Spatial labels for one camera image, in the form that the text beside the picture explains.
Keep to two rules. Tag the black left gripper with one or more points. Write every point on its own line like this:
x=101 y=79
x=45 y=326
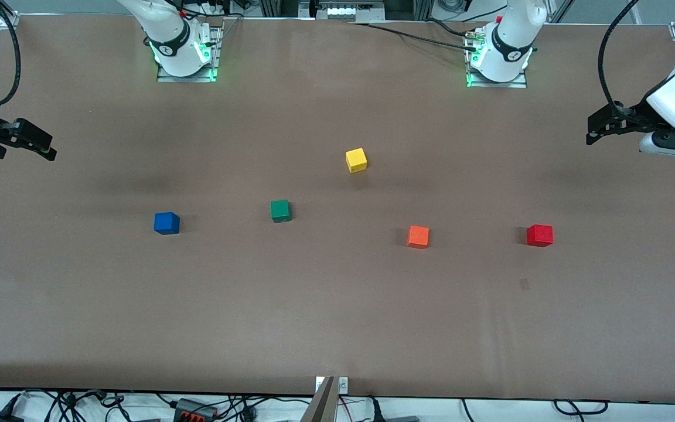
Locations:
x=636 y=115

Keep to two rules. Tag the red wooden block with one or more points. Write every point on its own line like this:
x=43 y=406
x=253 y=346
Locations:
x=539 y=235

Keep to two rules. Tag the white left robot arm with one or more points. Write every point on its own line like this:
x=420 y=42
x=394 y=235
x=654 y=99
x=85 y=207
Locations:
x=513 y=17

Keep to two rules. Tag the blue wooden block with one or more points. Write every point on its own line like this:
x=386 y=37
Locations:
x=166 y=224

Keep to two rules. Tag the orange wooden block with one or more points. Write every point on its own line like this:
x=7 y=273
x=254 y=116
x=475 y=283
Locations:
x=418 y=237

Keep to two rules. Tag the yellow wooden block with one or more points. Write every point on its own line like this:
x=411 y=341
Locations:
x=356 y=160

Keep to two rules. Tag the green wooden block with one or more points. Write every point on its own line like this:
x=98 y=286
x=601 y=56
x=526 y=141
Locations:
x=280 y=211

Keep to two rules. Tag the black orange connector block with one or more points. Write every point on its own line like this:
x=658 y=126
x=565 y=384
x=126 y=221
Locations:
x=194 y=409

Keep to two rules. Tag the grey electronics box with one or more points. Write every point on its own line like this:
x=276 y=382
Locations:
x=349 y=10

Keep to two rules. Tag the brown table mat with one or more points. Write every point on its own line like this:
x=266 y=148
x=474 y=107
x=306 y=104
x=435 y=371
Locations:
x=337 y=305

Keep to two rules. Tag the black plug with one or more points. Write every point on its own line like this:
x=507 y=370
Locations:
x=376 y=413

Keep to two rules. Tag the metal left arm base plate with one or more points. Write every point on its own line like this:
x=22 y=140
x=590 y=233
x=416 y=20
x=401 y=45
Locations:
x=498 y=84

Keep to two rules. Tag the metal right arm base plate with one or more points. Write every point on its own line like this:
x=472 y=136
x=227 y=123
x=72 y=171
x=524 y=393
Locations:
x=188 y=78

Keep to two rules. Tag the small metal post bracket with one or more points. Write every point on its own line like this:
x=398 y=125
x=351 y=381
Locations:
x=344 y=385

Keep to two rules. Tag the aluminium camera post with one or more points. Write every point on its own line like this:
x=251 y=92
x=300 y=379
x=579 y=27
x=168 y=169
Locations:
x=321 y=407

